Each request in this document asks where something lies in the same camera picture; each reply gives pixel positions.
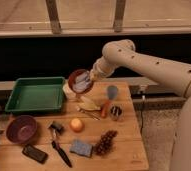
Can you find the round metal tin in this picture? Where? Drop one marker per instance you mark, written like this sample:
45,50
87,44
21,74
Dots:
115,112

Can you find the bunch of dark grapes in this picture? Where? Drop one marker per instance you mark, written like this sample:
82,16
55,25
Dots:
104,145

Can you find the small red bowl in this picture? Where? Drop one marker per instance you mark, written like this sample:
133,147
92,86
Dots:
79,81

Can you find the orange fruit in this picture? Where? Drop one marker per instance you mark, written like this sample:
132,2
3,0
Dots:
76,125

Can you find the metal fork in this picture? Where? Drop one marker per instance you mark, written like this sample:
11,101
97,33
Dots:
87,113

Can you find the black rectangular block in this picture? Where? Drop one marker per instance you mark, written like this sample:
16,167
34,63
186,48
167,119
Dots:
35,153

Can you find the white paper cup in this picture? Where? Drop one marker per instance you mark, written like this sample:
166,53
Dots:
70,95

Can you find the black toy brush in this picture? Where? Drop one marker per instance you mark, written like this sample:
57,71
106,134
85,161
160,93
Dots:
57,127

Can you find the purple bowl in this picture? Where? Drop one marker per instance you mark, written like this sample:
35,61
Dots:
22,129

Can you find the black handled knife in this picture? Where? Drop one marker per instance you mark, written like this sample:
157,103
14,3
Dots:
60,151

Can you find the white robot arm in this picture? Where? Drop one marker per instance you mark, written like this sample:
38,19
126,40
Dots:
172,74

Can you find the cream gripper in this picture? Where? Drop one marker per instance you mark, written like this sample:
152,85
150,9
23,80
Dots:
94,74

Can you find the blue sponge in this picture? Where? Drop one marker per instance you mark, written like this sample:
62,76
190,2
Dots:
81,148

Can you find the blue plastic cup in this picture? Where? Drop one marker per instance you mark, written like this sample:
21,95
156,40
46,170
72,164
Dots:
112,92

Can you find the green plastic tray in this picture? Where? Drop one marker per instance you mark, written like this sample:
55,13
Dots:
39,94

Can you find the orange carrot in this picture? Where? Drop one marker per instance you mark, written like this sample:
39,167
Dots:
105,109

